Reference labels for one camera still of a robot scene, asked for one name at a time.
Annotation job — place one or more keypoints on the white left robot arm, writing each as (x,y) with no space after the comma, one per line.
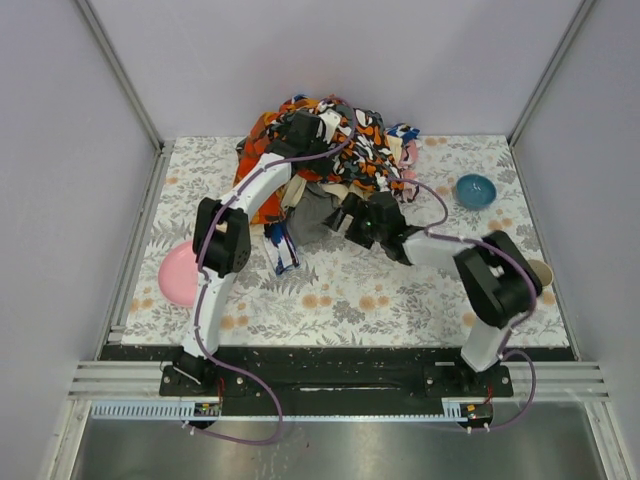
(222,239)

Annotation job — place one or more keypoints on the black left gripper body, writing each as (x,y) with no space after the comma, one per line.
(324,163)

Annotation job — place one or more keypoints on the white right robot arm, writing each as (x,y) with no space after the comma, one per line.
(501,286)

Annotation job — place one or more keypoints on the blue white patterned cloth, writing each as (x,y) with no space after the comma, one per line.
(280,248)

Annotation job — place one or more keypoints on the blue white cloth behind pile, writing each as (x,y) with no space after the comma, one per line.
(404,132)

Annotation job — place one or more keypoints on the pink plate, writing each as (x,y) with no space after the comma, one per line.
(178,275)

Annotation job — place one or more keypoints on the grey cloth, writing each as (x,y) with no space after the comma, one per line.
(305,222)

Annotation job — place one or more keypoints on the floral patterned table mat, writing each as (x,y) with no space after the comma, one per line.
(341,294)

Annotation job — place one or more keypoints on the blue bowl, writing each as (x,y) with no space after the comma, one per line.
(475,192)

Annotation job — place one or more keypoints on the white slotted cable duct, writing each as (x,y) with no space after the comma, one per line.
(155,410)

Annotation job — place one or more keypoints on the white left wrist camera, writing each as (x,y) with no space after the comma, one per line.
(331,120)

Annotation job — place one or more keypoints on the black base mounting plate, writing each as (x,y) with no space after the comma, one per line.
(332,381)

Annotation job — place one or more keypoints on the black orange white patterned cloth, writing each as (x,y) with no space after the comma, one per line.
(369,154)

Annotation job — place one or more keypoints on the cream beige cloth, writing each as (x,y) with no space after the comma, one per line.
(294,189)

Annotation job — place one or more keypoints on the pink white cloth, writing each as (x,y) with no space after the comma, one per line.
(406,164)

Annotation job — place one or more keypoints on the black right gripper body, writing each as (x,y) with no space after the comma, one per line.
(344,215)

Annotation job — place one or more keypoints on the beige cup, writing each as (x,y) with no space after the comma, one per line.
(543,271)

